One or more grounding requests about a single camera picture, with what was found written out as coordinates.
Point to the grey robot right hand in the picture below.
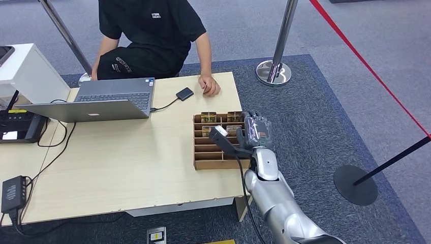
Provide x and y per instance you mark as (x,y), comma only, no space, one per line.
(257,131)

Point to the person's left hand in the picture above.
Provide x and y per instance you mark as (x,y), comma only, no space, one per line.
(212,86)

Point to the person's right hand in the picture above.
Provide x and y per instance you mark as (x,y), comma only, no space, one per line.
(94,75)

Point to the brown wooden card holder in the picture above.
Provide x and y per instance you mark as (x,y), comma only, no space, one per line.
(212,164)

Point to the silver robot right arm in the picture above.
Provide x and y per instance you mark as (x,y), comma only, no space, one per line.
(272,198)

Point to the person's left forearm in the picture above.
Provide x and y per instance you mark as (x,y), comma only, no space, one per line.
(204,55)

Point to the person's right forearm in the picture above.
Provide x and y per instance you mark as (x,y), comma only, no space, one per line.
(102,54)

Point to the small black card reader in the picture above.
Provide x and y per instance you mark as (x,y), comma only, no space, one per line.
(185,94)

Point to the person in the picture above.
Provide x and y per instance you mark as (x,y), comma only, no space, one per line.
(151,40)

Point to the silver laptop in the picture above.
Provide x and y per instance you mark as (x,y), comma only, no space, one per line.
(101,111)

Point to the dark grey floor rug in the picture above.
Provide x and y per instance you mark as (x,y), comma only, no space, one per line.
(303,101)

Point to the white box cabinet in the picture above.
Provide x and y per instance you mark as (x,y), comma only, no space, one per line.
(33,77)

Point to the black desktop terminal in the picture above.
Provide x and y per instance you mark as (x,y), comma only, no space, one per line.
(23,128)

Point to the black tablet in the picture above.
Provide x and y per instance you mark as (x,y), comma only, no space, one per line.
(5,54)

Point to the light wooden desk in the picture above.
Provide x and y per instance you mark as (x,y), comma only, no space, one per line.
(134,161)
(20,161)

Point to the black stanchion with round base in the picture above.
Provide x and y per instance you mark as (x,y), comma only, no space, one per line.
(353,188)

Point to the yellow floor marker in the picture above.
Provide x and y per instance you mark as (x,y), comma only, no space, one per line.
(219,242)

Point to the red barrier belt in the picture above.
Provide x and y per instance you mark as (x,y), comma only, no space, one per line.
(363,60)

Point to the black power hub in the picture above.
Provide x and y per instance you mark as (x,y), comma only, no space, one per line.
(13,193)

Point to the floor socket plate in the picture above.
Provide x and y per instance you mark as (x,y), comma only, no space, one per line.
(156,235)

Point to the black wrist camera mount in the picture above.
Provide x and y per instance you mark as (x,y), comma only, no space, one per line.
(224,141)

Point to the slanted chrome stanchion post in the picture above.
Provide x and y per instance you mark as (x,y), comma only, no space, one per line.
(65,35)

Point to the upright chrome stanchion post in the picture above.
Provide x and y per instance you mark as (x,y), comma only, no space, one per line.
(281,40)

